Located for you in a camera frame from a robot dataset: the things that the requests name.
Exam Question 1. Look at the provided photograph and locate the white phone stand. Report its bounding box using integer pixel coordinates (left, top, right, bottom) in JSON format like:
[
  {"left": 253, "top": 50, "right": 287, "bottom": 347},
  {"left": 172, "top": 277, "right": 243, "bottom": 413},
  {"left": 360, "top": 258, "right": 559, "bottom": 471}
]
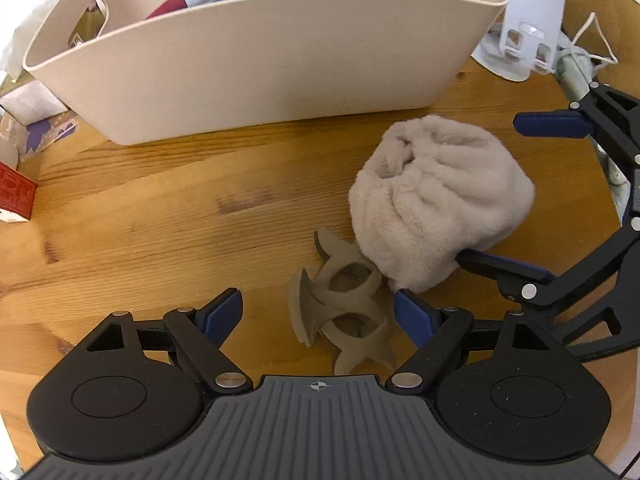
[{"left": 471, "top": 0, "right": 568, "bottom": 82}]

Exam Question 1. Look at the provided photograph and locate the brown plush toy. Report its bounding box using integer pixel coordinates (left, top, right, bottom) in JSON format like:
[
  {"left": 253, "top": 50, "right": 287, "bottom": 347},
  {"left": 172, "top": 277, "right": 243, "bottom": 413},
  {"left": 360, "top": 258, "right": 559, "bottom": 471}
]
[{"left": 562, "top": 0, "right": 640, "bottom": 101}]

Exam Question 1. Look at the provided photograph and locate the beige plastic storage bin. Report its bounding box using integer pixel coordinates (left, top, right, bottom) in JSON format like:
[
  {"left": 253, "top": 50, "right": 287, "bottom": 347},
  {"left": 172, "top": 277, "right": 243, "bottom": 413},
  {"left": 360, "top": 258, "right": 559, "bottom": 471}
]
[{"left": 23, "top": 0, "right": 510, "bottom": 146}]

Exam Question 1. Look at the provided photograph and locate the pink fluffy hat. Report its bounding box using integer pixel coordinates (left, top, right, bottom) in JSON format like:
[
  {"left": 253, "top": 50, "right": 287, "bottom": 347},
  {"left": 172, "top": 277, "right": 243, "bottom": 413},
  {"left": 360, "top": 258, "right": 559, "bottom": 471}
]
[{"left": 348, "top": 115, "right": 536, "bottom": 293}]

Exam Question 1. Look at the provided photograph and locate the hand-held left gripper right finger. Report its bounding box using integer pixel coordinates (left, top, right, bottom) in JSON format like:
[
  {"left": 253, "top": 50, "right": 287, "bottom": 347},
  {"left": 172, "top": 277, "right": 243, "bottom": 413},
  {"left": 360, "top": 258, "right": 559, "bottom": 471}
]
[{"left": 385, "top": 290, "right": 558, "bottom": 391}]

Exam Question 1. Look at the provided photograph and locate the white plastic bag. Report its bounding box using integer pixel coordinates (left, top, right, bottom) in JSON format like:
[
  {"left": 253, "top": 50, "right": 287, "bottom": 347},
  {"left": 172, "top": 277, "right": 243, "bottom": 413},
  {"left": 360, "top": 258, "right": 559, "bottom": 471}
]
[{"left": 552, "top": 10, "right": 631, "bottom": 221}]

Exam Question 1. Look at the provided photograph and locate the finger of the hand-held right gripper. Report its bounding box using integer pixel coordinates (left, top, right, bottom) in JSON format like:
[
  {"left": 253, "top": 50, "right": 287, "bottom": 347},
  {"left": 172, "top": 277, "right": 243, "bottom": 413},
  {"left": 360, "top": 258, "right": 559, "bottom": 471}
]
[
  {"left": 456, "top": 217, "right": 640, "bottom": 361},
  {"left": 514, "top": 82, "right": 640, "bottom": 161}
]

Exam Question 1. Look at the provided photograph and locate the beige hair claw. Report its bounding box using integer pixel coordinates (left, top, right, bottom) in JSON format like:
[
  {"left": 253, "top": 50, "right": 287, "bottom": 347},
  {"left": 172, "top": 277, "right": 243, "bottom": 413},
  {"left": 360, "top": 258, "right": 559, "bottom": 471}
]
[{"left": 287, "top": 227, "right": 398, "bottom": 376}]

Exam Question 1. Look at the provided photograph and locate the red milk carton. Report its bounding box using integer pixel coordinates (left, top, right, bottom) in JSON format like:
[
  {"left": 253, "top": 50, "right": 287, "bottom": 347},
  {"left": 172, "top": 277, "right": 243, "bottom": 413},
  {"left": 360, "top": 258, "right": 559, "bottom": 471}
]
[{"left": 0, "top": 160, "right": 38, "bottom": 223}]

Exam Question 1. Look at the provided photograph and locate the gold white tissue box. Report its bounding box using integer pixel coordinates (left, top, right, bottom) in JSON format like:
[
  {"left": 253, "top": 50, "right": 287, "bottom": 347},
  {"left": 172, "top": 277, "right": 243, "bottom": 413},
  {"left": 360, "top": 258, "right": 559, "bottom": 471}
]
[{"left": 0, "top": 0, "right": 108, "bottom": 128}]

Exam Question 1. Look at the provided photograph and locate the wooden desk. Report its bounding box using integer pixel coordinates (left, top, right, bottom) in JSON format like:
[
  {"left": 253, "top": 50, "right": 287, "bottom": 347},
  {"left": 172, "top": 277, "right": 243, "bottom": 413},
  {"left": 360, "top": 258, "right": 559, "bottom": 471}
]
[{"left": 0, "top": 55, "right": 626, "bottom": 480}]

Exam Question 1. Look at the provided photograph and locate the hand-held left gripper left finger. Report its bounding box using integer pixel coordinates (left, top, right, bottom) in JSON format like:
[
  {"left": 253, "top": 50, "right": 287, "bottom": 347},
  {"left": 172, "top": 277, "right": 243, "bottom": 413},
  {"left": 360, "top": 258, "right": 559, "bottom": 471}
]
[{"left": 80, "top": 287, "right": 251, "bottom": 394}]

